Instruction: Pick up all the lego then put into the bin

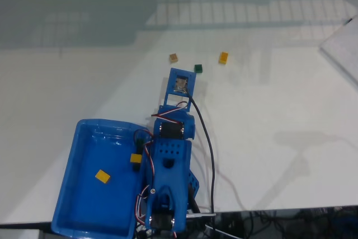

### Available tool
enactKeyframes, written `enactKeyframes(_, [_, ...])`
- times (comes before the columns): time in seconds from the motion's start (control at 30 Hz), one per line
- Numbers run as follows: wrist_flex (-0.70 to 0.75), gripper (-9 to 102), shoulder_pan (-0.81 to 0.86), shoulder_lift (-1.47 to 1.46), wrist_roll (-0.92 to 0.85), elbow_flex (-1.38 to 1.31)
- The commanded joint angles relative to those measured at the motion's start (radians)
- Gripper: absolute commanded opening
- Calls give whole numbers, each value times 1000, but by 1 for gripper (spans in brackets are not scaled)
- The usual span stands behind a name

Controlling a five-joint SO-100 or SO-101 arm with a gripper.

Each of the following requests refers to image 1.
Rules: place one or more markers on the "tan lego brick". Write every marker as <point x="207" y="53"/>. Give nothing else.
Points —
<point x="173" y="58"/>

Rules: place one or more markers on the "green lego brick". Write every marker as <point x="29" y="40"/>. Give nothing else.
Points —
<point x="198" y="68"/>

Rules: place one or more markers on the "white board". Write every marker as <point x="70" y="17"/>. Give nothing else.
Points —
<point x="345" y="46"/>

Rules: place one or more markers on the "blue plastic bin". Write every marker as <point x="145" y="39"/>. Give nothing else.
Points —
<point x="84" y="194"/>

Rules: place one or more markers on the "yellow lego brick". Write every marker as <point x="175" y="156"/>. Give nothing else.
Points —
<point x="223" y="57"/>
<point x="102" y="177"/>

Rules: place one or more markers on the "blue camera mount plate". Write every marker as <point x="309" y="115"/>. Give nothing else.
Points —
<point x="190" y="78"/>

